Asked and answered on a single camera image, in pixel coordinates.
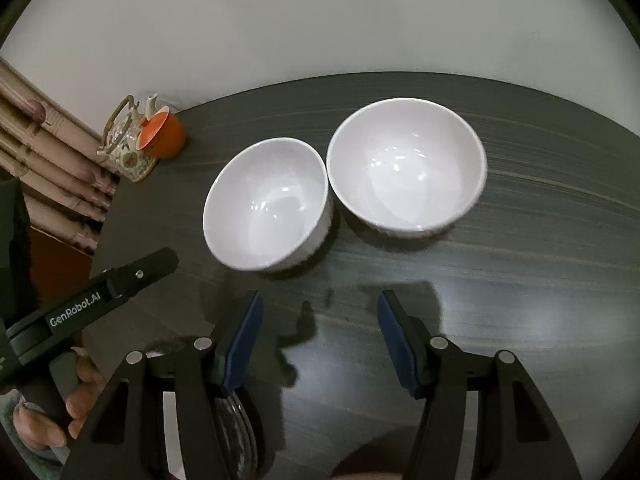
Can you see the beige patterned curtain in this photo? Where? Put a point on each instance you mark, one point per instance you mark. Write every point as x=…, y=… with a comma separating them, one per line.
x=68, y=186

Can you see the floral ceramic teapot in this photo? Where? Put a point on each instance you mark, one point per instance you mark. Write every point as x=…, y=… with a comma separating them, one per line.
x=121, y=138

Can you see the small white bowl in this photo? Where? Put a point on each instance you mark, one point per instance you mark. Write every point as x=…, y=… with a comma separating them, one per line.
x=270, y=207

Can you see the patterned plate at table edge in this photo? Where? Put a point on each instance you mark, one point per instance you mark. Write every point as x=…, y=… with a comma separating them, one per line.
x=238, y=426

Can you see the orange lidded tea cup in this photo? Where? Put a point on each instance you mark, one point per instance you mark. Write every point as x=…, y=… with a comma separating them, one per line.
x=162, y=136

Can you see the person's left hand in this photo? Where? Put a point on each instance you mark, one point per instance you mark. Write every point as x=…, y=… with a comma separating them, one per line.
x=55, y=405

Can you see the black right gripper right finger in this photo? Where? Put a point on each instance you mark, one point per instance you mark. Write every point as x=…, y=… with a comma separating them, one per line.
x=517, y=436

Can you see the large white bowl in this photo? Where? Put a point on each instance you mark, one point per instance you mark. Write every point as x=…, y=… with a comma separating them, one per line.
x=407, y=167

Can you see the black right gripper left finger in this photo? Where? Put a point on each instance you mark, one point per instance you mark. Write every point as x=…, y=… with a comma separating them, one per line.
x=124, y=436

